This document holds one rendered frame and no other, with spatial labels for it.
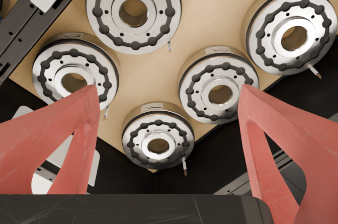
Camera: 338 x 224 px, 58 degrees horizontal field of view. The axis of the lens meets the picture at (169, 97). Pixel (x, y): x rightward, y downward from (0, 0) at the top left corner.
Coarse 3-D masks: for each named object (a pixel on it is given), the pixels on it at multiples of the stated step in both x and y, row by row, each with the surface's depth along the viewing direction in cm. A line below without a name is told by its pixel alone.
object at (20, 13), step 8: (24, 0) 25; (16, 8) 25; (24, 8) 25; (32, 8) 25; (8, 16) 25; (16, 16) 25; (24, 16) 25; (0, 24) 26; (8, 24) 26; (16, 24) 26; (24, 24) 26; (0, 32) 26; (8, 32) 26; (16, 32) 26; (0, 40) 26; (8, 40) 26; (0, 48) 27; (0, 56) 28
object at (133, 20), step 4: (124, 12) 35; (124, 16) 34; (128, 16) 35; (132, 16) 36; (136, 16) 36; (140, 16) 36; (144, 16) 34; (124, 20) 33; (128, 20) 34; (132, 20) 35; (136, 20) 35; (140, 20) 34; (132, 24) 33; (136, 24) 34
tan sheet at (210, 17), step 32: (128, 0) 35; (192, 0) 35; (224, 0) 35; (64, 32) 37; (192, 32) 37; (224, 32) 38; (288, 32) 38; (32, 64) 39; (128, 64) 39; (160, 64) 40; (128, 96) 42; (160, 96) 42
